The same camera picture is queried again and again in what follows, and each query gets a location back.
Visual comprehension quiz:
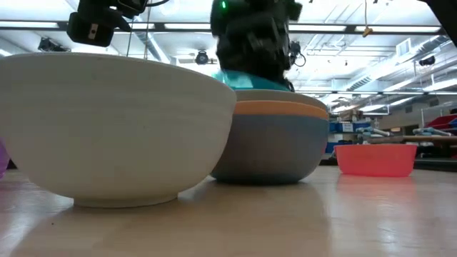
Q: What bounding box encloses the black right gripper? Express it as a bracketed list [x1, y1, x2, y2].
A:
[209, 0, 303, 93]

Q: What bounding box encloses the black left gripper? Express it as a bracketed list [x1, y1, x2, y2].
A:
[66, 11, 131, 48]

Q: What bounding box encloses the teal plastic bowl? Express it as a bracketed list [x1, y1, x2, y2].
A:
[212, 69, 293, 92]

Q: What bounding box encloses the orange bowl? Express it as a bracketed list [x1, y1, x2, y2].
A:
[233, 100, 330, 121]

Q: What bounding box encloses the black ceiling device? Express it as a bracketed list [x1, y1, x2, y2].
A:
[418, 54, 437, 67]
[37, 36, 71, 54]

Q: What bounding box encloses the overhead light bar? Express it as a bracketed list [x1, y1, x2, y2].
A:
[0, 19, 447, 36]

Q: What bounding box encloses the blue plastic bowl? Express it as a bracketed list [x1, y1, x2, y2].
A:
[210, 113, 330, 186]

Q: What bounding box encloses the hanging yellow tag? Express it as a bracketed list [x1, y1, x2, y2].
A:
[361, 0, 374, 39]

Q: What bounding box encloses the small white bowl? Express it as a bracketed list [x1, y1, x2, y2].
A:
[0, 52, 238, 209]

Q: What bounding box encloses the red plastic bowl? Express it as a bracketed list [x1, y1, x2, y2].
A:
[333, 143, 418, 178]

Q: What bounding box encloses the ceiling air vent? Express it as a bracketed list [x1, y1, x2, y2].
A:
[395, 37, 412, 58]

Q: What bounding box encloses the wooden background table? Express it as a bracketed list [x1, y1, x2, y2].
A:
[367, 134, 457, 146]

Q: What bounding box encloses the purple plastic bowl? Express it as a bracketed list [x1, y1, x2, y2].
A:
[0, 138, 11, 180]

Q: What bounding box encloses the thin hanging wire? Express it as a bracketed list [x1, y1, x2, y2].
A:
[143, 0, 153, 60]
[125, 17, 135, 58]

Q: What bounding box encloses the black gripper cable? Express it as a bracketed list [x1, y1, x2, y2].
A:
[289, 40, 307, 68]

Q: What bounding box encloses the ceiling duct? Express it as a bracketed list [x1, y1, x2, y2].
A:
[131, 30, 172, 65]

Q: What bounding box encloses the black ceiling camera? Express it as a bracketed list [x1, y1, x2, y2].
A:
[194, 50, 210, 66]

